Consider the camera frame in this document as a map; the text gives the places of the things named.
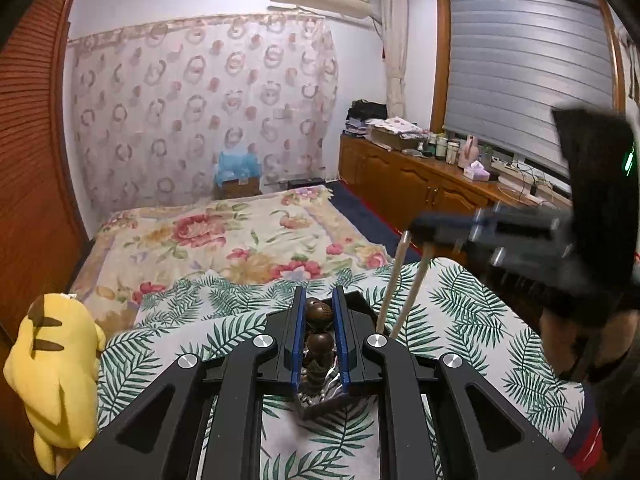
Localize person's right hand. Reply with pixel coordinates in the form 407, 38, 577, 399
540, 305, 631, 386

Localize white power strip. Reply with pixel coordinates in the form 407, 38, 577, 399
491, 158, 573, 197

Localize blue plastic bag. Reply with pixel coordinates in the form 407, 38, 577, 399
216, 150, 261, 183

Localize row of cosmetic bottles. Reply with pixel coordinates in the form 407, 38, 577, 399
417, 131, 463, 166

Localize black bag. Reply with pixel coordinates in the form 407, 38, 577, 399
347, 101, 388, 121

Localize pink vase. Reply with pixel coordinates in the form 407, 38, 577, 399
457, 135, 479, 168

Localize small brown wooden box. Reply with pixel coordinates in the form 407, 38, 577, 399
214, 176, 262, 201

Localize brown slatted wooden wardrobe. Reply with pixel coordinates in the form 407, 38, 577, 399
0, 0, 96, 341

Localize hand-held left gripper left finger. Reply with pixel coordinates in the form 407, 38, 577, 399
57, 285, 308, 480

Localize open cardboard box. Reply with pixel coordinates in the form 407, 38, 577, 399
370, 127, 422, 152

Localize stack of folded clothes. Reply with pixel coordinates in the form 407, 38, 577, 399
344, 115, 372, 137

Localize pink tissue pack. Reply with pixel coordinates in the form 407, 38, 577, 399
462, 161, 492, 182

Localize white floral cloth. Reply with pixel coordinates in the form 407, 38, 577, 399
365, 116, 426, 136

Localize cream side curtain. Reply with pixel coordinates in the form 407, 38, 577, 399
377, 0, 408, 118

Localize floral bed blanket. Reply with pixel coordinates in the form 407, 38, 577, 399
70, 185, 396, 333

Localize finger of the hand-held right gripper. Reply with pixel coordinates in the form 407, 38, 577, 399
412, 205, 563, 244
434, 239, 577, 282

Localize grey window blind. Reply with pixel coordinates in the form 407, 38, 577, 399
442, 0, 618, 183

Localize wooden window frame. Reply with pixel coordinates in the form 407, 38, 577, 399
431, 0, 632, 133

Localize brown chocolate balls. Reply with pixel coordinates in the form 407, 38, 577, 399
304, 297, 335, 396

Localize yellow plush toy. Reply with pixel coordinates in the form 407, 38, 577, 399
2, 292, 107, 476

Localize green leaf print cloth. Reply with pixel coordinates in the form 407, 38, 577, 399
95, 257, 586, 480

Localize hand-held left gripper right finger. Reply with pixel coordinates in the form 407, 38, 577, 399
332, 285, 583, 480

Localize circle patterned sheer curtain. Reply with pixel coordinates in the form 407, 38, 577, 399
67, 12, 341, 211

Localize long wooden cabinet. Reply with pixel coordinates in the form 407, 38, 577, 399
339, 132, 576, 267

